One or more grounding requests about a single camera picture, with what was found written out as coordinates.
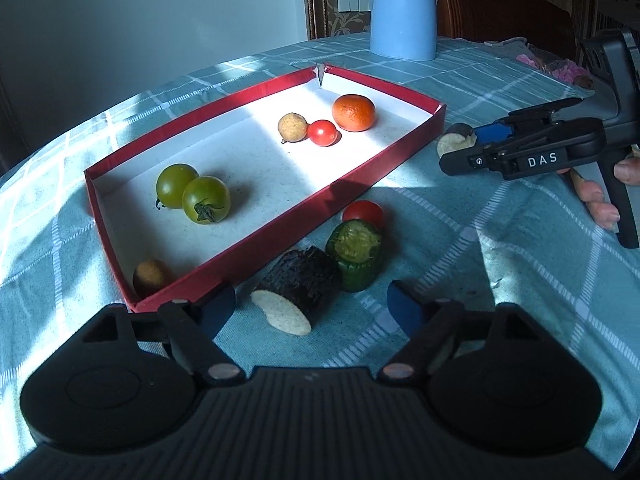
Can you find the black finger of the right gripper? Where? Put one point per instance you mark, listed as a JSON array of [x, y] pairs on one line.
[[467, 160]]

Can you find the orange tangerine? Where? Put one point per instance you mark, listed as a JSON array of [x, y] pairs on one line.
[[354, 113]]

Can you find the red cherry tomato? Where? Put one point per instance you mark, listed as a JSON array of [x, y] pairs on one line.
[[322, 132], [366, 211]]

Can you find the green pepper piece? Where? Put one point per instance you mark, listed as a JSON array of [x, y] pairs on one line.
[[357, 248]]

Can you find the wooden chair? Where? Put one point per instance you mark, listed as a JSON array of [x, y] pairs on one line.
[[556, 26]]

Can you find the light brown longan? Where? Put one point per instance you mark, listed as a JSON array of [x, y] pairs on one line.
[[292, 128]]

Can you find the large dark eggplant piece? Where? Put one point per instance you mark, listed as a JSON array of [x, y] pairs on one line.
[[297, 289]]

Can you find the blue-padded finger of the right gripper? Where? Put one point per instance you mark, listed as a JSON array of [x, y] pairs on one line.
[[495, 132]]

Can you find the blue kettle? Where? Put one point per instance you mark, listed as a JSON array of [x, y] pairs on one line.
[[404, 29]]

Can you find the dark brown longan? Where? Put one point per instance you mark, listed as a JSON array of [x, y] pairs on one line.
[[150, 277]]

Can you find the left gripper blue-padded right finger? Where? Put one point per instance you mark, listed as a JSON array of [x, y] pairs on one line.
[[435, 329]]

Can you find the red shallow cardboard box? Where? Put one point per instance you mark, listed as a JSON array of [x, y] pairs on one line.
[[279, 192]]

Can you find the green tomato in box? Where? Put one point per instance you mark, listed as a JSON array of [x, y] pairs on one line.
[[171, 184]]

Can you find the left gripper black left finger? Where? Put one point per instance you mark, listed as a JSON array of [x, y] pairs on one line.
[[186, 330]]

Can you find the small eggplant piece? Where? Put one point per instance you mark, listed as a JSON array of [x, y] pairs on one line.
[[456, 138]]

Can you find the green tomato with stem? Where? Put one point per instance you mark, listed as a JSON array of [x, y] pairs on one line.
[[206, 200]]

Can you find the teal checked tablecloth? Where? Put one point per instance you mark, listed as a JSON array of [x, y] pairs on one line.
[[477, 238]]

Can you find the person's right hand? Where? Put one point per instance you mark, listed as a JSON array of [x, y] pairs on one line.
[[605, 214]]

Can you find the white wall switch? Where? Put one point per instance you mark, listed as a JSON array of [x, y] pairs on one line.
[[361, 6]]

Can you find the pink floral cloth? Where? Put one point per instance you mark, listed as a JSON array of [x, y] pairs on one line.
[[561, 69]]

